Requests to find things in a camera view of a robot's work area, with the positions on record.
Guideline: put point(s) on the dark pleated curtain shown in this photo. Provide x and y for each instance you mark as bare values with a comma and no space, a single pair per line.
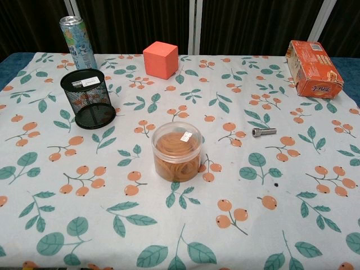
253,25

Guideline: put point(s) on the white vertical frame post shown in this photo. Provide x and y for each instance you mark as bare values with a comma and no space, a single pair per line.
195,26
317,19
68,8

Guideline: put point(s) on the floral fruit print tablecloth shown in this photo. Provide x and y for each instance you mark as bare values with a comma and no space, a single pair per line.
180,219

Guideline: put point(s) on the clear jar of rubber bands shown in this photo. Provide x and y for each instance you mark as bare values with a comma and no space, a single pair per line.
176,153

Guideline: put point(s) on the orange foam cube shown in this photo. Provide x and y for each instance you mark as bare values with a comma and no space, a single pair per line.
159,62

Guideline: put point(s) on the silver metal bolt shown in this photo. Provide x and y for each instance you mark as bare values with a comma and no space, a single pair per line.
263,131

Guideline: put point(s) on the tall printed drink can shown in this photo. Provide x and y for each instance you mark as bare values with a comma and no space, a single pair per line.
79,46

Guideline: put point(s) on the orange cardboard snack box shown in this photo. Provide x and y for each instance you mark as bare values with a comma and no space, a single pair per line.
313,70

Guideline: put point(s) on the black mesh pen holder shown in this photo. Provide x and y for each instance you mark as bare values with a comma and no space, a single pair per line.
87,98

